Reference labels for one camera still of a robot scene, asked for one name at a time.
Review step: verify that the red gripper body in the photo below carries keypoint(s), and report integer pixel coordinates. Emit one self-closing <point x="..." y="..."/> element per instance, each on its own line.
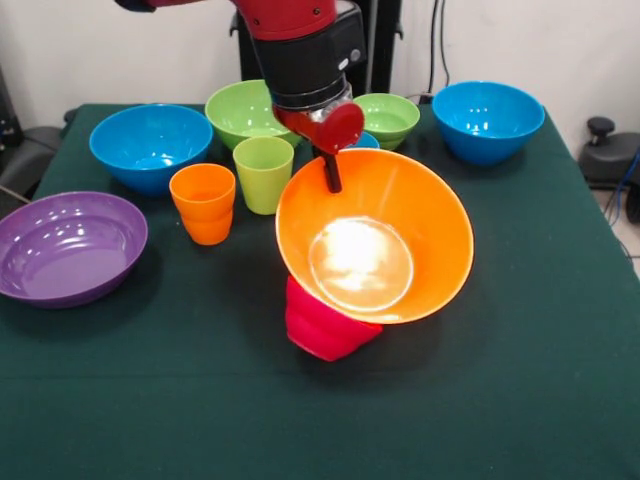
<point x="335" y="130"/>

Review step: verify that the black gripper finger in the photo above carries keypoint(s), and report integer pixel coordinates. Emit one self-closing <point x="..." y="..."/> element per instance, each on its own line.
<point x="332" y="172"/>

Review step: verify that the large yellow-orange bowl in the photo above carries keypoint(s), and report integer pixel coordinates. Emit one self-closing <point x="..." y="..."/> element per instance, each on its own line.
<point x="375" y="240"/>

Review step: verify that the small pink-red bowl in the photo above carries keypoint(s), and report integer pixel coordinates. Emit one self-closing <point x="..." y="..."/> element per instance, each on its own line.
<point x="320" y="330"/>

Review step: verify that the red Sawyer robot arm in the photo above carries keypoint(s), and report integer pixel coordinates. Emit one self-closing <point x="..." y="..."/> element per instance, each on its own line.
<point x="300" y="50"/>

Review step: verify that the blue plastic cup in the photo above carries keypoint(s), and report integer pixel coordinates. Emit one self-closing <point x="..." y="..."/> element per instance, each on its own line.
<point x="369" y="141"/>

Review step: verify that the small green bowl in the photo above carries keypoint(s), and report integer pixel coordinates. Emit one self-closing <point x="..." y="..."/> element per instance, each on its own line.
<point x="395" y="120"/>

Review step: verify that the green plastic cup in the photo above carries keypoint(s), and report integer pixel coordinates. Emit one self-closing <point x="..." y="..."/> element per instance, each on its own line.
<point x="263" y="175"/>

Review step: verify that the large green bowl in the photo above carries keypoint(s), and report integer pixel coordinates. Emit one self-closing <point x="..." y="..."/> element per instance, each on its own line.
<point x="240" y="112"/>

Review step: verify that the orange plastic cup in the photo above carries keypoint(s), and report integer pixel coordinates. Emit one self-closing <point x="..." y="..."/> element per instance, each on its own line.
<point x="202" y="210"/>

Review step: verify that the blue plastic bowl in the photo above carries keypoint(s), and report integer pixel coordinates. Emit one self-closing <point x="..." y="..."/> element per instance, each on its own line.
<point x="487" y="125"/>
<point x="150" y="145"/>

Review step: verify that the dark green tablecloth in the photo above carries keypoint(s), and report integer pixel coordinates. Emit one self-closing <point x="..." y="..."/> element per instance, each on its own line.
<point x="320" y="410"/>

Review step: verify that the dark grey stand foot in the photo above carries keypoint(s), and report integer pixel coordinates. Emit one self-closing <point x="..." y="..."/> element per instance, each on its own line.
<point x="605" y="160"/>
<point x="30" y="150"/>

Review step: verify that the purple shallow bowl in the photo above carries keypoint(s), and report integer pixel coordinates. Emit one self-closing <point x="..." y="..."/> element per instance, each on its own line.
<point x="70" y="260"/>

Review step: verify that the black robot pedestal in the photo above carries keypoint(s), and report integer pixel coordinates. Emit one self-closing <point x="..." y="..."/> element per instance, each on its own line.
<point x="382" y="50"/>

